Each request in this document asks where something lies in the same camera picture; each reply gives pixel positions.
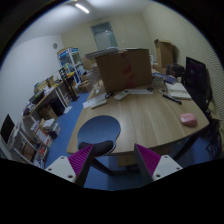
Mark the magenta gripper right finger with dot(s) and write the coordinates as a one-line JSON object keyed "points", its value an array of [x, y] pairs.
{"points": [[152, 166]]}

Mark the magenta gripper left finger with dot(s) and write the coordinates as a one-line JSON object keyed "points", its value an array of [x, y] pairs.
{"points": [[74, 168]]}

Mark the blue mouse pad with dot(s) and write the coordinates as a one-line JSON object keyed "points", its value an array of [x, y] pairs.
{"points": [[101, 132]]}

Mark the pink computer mouse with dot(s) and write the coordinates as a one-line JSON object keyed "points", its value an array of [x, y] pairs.
{"points": [[188, 119]]}

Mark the white low bookshelf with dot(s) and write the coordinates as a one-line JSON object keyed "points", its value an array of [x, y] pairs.
{"points": [[33, 138]]}

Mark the wooden side desk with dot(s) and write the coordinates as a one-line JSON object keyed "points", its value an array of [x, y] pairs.
{"points": [[55, 91]]}

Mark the black marker pen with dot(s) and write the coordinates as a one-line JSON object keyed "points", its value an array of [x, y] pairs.
{"points": [[172, 99]]}

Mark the white paper sheet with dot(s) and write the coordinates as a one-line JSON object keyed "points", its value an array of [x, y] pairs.
{"points": [[140, 92]]}

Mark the small black monitor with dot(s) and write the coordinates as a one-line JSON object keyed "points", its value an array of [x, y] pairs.
{"points": [[7, 128]]}

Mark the white remote control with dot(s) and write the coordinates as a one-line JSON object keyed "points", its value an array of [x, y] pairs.
{"points": [[122, 95]]}

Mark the open white notebook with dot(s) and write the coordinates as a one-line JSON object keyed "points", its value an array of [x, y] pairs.
{"points": [[178, 91]]}

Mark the black computer monitor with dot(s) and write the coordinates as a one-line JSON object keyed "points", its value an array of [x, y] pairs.
{"points": [[196, 80]]}

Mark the black stand rack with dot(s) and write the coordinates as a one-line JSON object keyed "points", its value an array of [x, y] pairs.
{"points": [[64, 77]]}

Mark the large cardboard box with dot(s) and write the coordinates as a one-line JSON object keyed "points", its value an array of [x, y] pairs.
{"points": [[126, 70]]}

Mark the glass display cabinet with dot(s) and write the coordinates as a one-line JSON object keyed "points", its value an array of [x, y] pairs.
{"points": [[70, 60]]}

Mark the tall cardboard box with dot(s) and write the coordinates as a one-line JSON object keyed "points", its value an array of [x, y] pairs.
{"points": [[164, 51]]}

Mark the grey door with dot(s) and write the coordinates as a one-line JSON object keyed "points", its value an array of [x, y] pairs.
{"points": [[104, 36]]}

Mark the ceiling fluorescent light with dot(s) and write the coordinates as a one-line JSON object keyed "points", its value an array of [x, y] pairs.
{"points": [[82, 8]]}

